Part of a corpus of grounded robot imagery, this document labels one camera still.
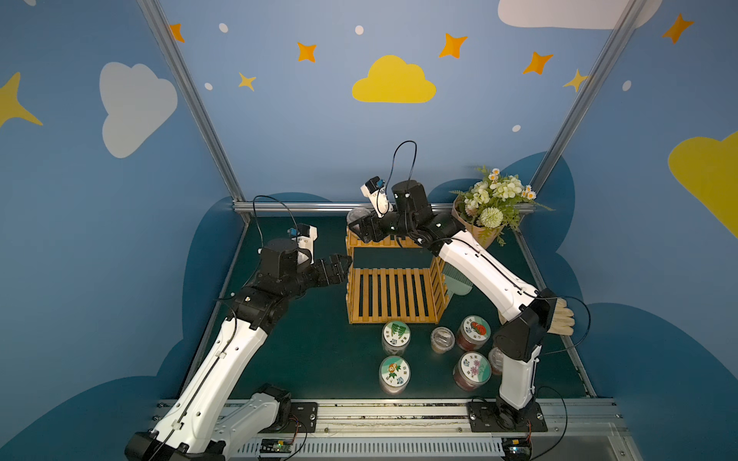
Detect small clear jar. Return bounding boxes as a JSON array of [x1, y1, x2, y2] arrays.
[[430, 327, 455, 355], [347, 207, 375, 236], [487, 347, 504, 376]]

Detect bamboo two-tier shelf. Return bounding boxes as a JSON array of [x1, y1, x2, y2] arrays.
[[345, 232, 451, 325]]

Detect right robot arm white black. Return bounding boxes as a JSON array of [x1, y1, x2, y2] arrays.
[[347, 177, 557, 423]]

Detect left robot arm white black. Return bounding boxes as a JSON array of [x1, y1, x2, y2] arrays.
[[125, 237, 352, 460]]

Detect large jar green leaf lid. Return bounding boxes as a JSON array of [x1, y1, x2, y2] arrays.
[[382, 320, 411, 357]]

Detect pink ribbed flower pot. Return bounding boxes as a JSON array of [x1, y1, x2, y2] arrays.
[[452, 196, 505, 249]]

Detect white green artificial flowers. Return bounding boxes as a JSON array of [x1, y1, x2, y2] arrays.
[[453, 166, 552, 246]]

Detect rear aluminium crossbar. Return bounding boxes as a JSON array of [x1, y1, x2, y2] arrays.
[[233, 200, 537, 215]]

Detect large jar orange flower lid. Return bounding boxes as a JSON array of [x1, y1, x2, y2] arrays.
[[379, 355, 411, 395]]

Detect large jar red strawberry lid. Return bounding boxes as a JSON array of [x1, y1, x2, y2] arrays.
[[457, 315, 491, 352]]

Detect large jar purple flower lid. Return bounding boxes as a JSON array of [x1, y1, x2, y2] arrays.
[[453, 352, 492, 391]]

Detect left green circuit board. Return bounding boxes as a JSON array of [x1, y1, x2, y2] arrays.
[[259, 439, 292, 455]]

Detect green circuit board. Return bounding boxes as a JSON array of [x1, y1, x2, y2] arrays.
[[259, 439, 292, 455], [502, 438, 532, 461]]

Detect beige work gloves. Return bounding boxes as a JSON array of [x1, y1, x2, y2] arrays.
[[548, 307, 576, 336]]

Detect right green circuit board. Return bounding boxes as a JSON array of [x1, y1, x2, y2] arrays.
[[502, 438, 532, 461]]

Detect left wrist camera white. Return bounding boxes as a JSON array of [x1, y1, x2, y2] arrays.
[[288, 223, 318, 266]]

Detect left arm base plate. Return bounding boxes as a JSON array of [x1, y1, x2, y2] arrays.
[[259, 401, 319, 434]]

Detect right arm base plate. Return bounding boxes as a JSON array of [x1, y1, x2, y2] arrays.
[[466, 400, 548, 433]]

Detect right aluminium frame post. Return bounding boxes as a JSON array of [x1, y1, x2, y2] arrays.
[[530, 0, 648, 192]]

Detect aluminium frame post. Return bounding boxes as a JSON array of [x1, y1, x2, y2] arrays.
[[136, 0, 251, 226], [530, 0, 648, 192]]

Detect left aluminium frame post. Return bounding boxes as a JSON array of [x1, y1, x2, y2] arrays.
[[136, 0, 251, 226]]

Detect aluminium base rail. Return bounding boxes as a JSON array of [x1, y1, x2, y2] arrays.
[[135, 396, 641, 461]]

